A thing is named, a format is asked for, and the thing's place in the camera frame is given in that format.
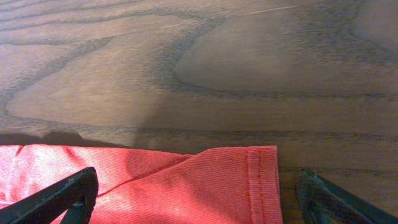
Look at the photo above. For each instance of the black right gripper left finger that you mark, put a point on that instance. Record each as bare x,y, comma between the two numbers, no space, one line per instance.
74,197

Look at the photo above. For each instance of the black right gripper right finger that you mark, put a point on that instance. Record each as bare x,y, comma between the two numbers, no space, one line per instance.
322,202

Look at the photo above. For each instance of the orange red t-shirt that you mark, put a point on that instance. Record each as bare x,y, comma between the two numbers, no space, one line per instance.
220,185

